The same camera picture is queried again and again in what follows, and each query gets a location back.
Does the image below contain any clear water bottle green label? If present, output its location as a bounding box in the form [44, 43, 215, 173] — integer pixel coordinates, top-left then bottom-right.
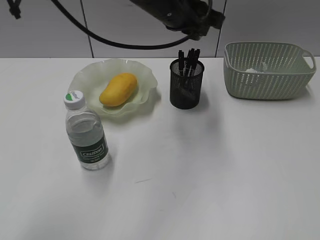
[63, 90, 109, 171]

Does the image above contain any yellow mango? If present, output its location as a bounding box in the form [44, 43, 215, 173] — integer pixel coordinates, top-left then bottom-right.
[99, 72, 138, 107]

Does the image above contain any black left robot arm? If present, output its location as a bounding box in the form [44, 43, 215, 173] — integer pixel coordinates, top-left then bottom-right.
[131, 0, 226, 41]

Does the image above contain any pale green plastic basket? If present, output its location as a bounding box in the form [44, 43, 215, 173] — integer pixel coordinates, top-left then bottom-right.
[223, 41, 317, 101]

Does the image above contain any frosted green wavy plate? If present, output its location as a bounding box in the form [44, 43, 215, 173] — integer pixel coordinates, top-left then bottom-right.
[68, 58, 158, 117]

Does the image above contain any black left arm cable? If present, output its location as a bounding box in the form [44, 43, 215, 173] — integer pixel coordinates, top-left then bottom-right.
[6, 0, 213, 50]

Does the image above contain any waste paper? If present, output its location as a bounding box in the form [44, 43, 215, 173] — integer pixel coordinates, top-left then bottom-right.
[245, 62, 268, 74]

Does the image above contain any black mesh pen holder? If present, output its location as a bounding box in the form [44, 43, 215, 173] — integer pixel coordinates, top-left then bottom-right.
[169, 59, 205, 110]

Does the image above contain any black marker pen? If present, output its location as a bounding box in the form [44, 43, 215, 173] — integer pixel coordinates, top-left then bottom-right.
[178, 50, 185, 76]
[184, 48, 195, 77]
[191, 49, 201, 76]

